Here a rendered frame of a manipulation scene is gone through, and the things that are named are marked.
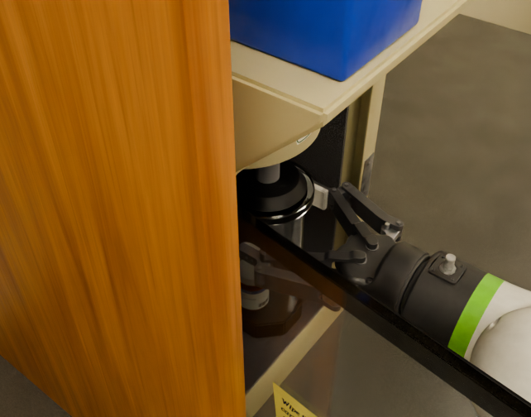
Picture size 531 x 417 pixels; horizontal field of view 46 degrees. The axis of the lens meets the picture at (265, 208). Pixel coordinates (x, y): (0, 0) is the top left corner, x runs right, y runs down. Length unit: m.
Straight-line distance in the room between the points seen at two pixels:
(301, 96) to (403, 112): 1.05
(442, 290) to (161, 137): 0.38
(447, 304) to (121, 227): 0.34
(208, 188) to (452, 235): 0.83
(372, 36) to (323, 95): 0.05
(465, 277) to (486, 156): 0.71
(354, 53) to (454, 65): 1.24
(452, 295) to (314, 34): 0.33
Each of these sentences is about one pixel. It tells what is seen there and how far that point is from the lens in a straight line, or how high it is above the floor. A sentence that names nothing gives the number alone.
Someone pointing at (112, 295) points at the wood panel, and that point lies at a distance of 0.52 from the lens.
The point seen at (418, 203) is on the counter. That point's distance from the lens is 1.18.
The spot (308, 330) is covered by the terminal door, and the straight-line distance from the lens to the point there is 0.49.
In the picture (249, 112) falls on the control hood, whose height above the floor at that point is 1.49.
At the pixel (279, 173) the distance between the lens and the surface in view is 0.71.
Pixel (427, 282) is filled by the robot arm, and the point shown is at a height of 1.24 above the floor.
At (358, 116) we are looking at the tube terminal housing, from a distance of 0.78.
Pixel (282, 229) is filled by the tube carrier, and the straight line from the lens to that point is 0.71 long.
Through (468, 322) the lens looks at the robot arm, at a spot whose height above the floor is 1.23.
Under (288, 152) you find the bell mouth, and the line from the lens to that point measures 0.63.
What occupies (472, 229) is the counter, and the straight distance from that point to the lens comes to 1.15.
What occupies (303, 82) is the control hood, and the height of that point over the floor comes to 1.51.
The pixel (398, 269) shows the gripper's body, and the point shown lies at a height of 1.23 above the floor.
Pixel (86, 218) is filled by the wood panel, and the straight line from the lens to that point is 0.46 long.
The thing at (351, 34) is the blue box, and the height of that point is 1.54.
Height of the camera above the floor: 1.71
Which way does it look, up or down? 43 degrees down
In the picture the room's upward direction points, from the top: straight up
